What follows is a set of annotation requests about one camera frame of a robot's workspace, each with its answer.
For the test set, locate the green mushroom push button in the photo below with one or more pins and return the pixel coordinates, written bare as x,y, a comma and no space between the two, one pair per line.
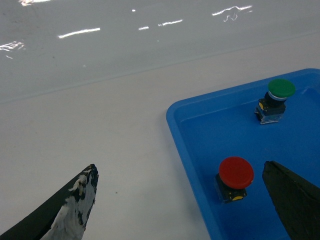
271,108

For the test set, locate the blue plastic tray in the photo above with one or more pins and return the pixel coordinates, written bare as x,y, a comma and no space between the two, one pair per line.
211,127

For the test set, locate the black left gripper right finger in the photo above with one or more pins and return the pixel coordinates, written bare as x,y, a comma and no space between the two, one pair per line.
296,201

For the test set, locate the red mushroom push button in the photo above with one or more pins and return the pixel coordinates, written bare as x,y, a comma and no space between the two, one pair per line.
234,175

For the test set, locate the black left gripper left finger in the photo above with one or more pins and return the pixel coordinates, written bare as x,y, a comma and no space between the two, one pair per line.
64,216

